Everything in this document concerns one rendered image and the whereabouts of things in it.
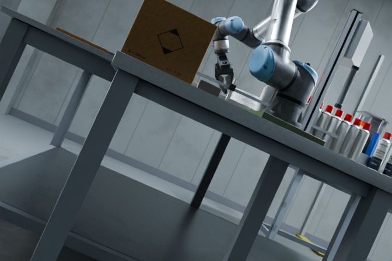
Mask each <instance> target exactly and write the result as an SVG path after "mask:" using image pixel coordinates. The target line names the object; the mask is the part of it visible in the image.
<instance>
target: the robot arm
mask: <svg viewBox="0 0 392 261"><path fill-rule="evenodd" d="M318 1H319V0H274V5H273V8H272V13H271V14H270V15H269V16H268V17H266V18H265V19H264V20H263V21H262V22H260V23H259V24H258V25H256V26H255V27H254V28H252V29H250V28H248V27H247V26H245V25H244V24H243V21H242V19H241V18H239V17H237V16H234V17H230V18H228V19H226V18H225V17H217V18H214V19H212V20H211V23H212V24H214V25H216V26H217V27H218V28H217V29H216V32H215V34H214V36H213V38H212V39H213V44H212V46H214V47H213V50H214V54H217V60H218V63H217V64H215V79H216V80H218V81H220V82H222V83H223V81H224V77H222V76H221V75H227V76H226V77H225V80H226V84H227V85H230V84H231V83H232V81H233V77H234V73H233V68H232V67H231V65H232V64H230V62H229V60H228V58H227V56H226V54H225V53H228V52H229V50H228V49H229V41H228V36H232V37H234V38H235V39H237V40H239V41H240V42H242V43H243V44H245V45H247V46H248V47H250V48H252V49H254V51H253V55H251V57H250V60H249V70H250V73H251V74H252V75H253V76H254V77H256V78H257V79H258V80H259V81H261V82H264V83H266V84H267V85H269V86H271V87H273V88H274V89H276V90H278V92H277V94H276V96H275V98H274V99H273V100H272V101H271V103H270V104H269V105H268V106H267V107H266V108H265V109H264V111H265V112H267V113H269V114H271V115H273V116H275V117H277V118H279V119H281V120H283V121H285V122H287V123H289V124H291V125H293V126H295V127H297V128H299V129H300V128H301V126H302V116H303V110H304V108H305V106H306V104H307V102H308V100H309V97H310V95H311V93H312V91H313V89H314V88H315V86H316V82H317V79H318V75H317V73H316V71H315V70H314V69H313V68H311V67H310V66H309V65H306V64H304V63H303V62H300V61H290V60H289V58H290V55H291V50H290V49H289V47H288V43H289V38H290V34H291V28H292V23H293V19H294V18H295V17H297V16H298V15H300V14H301V13H306V12H308V11H309V10H311V9H312V8H313V7H314V6H315V5H316V3H317V2H318Z"/></svg>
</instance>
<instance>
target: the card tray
mask: <svg viewBox="0 0 392 261"><path fill-rule="evenodd" d="M56 30H58V31H60V32H62V33H64V34H67V35H69V36H71V37H73V38H75V39H77V40H79V41H82V42H84V43H86V44H89V45H91V46H92V47H95V48H97V49H99V50H102V51H104V52H106V53H107V51H108V50H106V49H104V48H102V47H100V46H98V45H96V44H94V43H91V42H89V41H87V40H84V39H82V38H80V37H78V36H76V35H74V34H72V33H69V32H67V31H65V30H63V29H60V28H59V27H57V29H56Z"/></svg>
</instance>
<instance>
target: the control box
mask: <svg viewBox="0 0 392 261"><path fill-rule="evenodd" d="M372 37H373V33H372V29H371V27H370V24H369V22H368V21H366V20H362V19H360V21H359V23H358V25H357V27H356V29H355V32H354V34H353V36H352V38H351V40H350V42H349V45H348V47H347V49H346V51H345V54H344V56H343V58H342V60H341V63H340V65H341V66H344V67H346V68H350V69H351V68H352V66H353V65H355V66H358V67H359V66H360V64H361V62H362V59H363V57H364V55H365V52H366V50H367V48H368V46H369V44H370V41H371V39H372Z"/></svg>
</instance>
